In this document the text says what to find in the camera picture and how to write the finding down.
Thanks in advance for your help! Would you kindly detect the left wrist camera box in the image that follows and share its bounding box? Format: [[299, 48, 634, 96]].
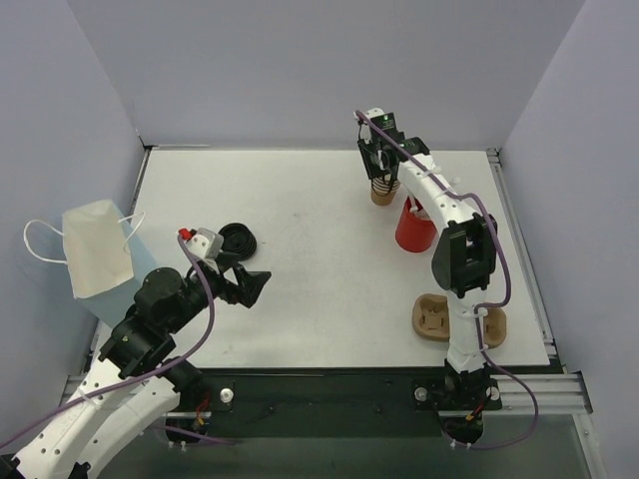
[[178, 228, 224, 260]]

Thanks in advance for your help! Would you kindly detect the red straw holder cup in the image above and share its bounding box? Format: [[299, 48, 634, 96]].
[[394, 197, 437, 253]]

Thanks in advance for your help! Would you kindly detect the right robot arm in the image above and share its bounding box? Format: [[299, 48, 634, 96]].
[[357, 135, 503, 407]]

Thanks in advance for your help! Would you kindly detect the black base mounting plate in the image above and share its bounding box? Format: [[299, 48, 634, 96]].
[[159, 367, 502, 445]]

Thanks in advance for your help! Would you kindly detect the stack of black lids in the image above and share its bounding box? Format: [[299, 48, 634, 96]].
[[219, 223, 258, 260]]

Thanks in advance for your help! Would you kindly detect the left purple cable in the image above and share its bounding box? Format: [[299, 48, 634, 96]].
[[0, 234, 236, 448]]

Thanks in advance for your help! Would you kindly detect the blue paper bag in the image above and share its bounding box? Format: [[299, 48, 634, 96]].
[[23, 200, 158, 328]]

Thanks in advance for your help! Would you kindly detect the brown pulp cup carrier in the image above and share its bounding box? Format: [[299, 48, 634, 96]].
[[411, 293, 507, 349]]

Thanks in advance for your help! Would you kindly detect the stack of brown paper cups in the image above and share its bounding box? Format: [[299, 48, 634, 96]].
[[370, 177, 400, 207]]

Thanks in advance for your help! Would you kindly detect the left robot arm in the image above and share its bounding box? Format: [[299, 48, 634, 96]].
[[1, 254, 272, 478]]

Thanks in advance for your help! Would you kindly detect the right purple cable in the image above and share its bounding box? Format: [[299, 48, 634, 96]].
[[353, 110, 539, 451]]

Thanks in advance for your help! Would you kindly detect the purple cable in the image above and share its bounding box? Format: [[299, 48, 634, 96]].
[[353, 110, 539, 451], [0, 234, 236, 448]]

